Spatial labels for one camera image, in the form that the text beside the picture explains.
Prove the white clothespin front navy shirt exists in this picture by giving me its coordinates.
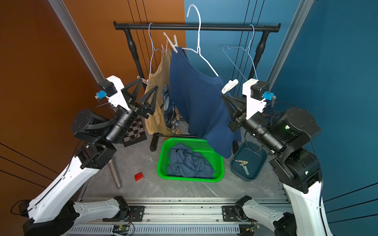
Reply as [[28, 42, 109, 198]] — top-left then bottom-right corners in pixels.
[[221, 79, 239, 94]]

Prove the white clothespin navy shirt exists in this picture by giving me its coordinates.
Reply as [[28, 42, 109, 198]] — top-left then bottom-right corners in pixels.
[[221, 79, 239, 94], [163, 32, 178, 53]]

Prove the navy printed t-shirt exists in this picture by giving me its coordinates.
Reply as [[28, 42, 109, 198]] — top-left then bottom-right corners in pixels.
[[169, 47, 241, 159]]

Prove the yellow clothespin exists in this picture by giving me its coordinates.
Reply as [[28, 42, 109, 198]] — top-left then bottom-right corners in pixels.
[[236, 160, 248, 166]]

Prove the mint green clothespin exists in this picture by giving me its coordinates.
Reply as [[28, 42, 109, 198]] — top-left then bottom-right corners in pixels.
[[243, 165, 250, 176]]

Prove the slate blue t-shirt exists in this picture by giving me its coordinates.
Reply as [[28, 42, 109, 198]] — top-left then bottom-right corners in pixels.
[[166, 143, 215, 179]]

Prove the white wire hanger navy shirt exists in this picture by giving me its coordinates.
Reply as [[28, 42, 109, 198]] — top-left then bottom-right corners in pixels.
[[183, 4, 219, 77]]

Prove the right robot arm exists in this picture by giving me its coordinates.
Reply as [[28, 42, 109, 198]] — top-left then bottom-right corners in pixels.
[[222, 95, 332, 236]]

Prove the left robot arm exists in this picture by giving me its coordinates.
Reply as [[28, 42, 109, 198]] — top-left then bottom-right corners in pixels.
[[19, 76, 158, 236]]

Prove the pink clothespin front tan shirt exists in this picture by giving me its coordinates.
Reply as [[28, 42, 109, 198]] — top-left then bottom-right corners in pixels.
[[137, 76, 153, 87]]

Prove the pink clothespin tan shirt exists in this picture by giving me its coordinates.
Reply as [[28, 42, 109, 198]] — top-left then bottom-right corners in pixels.
[[161, 44, 168, 56], [137, 76, 153, 87]]

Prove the tan yellow t-shirt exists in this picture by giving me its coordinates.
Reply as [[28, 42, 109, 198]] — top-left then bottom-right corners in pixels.
[[145, 49, 182, 135]]

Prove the checkered chess board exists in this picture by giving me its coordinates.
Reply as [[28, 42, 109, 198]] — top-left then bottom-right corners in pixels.
[[123, 116, 147, 147]]

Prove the green plastic basket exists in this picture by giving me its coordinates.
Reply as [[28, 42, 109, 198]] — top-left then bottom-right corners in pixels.
[[157, 138, 224, 183]]

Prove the teal plastic bin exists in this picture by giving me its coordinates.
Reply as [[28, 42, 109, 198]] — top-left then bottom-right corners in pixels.
[[230, 141, 268, 182]]

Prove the pink clothespin rear tan shirt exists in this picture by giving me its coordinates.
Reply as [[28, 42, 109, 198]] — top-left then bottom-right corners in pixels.
[[161, 44, 168, 56]]

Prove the red toy block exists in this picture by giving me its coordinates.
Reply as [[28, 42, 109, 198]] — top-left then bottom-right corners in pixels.
[[134, 172, 144, 182]]

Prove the black clothes rack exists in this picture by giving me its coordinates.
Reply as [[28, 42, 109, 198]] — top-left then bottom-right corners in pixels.
[[113, 21, 282, 155]]

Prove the silver metal cylinder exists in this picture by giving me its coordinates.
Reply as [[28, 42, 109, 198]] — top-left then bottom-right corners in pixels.
[[108, 159, 123, 189]]

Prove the green circuit board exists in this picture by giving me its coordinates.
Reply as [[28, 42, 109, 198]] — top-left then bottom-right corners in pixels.
[[112, 225, 130, 236]]

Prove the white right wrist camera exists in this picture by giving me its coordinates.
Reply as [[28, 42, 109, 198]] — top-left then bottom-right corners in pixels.
[[242, 79, 276, 120]]

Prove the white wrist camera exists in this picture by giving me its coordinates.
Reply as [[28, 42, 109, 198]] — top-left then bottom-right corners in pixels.
[[95, 75, 130, 111], [242, 79, 276, 120]]

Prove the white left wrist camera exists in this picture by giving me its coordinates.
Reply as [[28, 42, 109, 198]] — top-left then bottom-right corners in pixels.
[[95, 75, 130, 111]]

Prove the white wire hanger tan shirt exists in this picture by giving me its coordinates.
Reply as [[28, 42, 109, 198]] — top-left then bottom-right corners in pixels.
[[148, 23, 162, 74]]

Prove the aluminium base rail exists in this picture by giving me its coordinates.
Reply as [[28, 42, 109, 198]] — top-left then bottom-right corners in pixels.
[[66, 197, 273, 236]]

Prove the aluminium corner post left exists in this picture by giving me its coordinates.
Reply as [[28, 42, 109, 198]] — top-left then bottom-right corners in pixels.
[[48, 0, 105, 83]]

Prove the aluminium corner post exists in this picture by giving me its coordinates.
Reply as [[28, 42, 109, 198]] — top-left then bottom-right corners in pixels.
[[48, 0, 105, 83], [267, 0, 314, 91]]

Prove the aluminium corner post right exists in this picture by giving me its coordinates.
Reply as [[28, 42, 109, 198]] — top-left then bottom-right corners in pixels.
[[267, 0, 314, 91]]

